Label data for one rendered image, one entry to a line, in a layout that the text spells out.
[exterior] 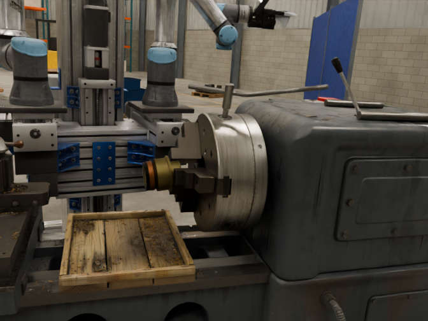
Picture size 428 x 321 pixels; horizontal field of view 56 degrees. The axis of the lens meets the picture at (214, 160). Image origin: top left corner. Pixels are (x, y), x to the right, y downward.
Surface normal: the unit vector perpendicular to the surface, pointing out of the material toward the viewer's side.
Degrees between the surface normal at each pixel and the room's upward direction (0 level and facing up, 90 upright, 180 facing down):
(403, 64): 90
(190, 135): 56
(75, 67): 90
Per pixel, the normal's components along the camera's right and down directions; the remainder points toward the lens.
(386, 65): -0.83, 0.08
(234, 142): 0.25, -0.45
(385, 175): 0.28, 0.26
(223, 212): 0.23, 0.59
